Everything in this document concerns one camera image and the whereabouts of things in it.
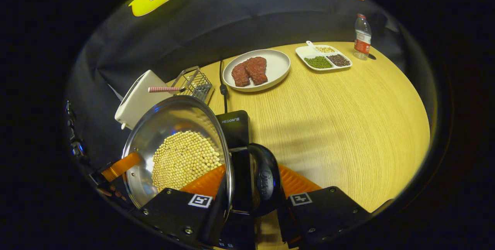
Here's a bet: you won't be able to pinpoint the wire basket with striped handle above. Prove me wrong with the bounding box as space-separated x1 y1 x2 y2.
148 66 214 105

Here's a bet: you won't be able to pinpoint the steel pot with black handle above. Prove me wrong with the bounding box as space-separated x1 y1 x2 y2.
122 95 282 217

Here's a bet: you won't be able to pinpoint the clear water bottle red label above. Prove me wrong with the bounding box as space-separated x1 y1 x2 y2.
353 13 372 60

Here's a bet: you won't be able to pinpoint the white divided dish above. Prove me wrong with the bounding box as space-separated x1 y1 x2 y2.
295 41 353 72

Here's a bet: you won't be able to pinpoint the white toaster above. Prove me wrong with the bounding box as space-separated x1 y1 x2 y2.
114 69 174 130

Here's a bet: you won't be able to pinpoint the pile of soybeans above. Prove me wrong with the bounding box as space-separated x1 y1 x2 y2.
152 130 222 192

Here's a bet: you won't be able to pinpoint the white oval plate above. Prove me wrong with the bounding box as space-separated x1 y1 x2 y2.
222 49 291 92

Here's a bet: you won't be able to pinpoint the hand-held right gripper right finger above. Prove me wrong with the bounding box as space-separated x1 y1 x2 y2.
277 164 372 248

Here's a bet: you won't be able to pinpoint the black induction cooktop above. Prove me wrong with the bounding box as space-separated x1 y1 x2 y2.
215 110 258 250

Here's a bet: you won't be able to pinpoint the green mung beans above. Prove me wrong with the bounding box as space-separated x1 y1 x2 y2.
304 56 332 69

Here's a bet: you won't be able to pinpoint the dark red beans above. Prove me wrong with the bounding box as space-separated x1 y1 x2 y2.
327 54 350 67

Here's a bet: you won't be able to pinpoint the red meat piece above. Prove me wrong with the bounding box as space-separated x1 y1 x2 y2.
244 57 268 86
231 62 251 87

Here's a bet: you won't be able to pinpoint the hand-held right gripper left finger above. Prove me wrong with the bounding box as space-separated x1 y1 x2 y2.
136 164 232 247

